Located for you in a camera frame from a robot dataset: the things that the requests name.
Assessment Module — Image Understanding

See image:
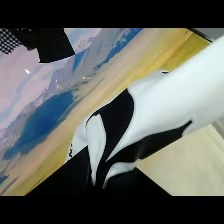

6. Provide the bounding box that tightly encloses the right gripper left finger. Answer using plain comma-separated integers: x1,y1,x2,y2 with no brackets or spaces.
27,145,93,197

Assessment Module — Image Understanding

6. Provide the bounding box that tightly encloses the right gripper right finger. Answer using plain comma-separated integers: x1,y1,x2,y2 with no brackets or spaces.
101,166,172,197

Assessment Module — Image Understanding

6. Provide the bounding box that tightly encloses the black and white checked garment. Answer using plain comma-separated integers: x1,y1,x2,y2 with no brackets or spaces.
0,27,25,56

